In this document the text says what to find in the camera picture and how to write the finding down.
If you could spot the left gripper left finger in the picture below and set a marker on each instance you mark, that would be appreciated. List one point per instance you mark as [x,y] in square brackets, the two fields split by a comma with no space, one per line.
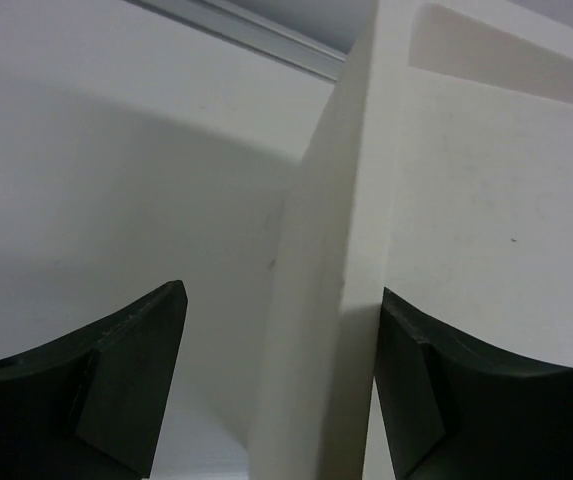
[90,404]

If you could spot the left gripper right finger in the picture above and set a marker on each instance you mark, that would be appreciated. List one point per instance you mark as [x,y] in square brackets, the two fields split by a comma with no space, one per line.
[456,407]

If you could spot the white drawer cabinet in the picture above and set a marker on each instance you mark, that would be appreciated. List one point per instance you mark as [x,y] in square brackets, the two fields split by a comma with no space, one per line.
[441,169]

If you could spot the aluminium frame rail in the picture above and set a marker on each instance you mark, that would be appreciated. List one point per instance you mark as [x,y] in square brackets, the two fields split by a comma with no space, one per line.
[240,27]

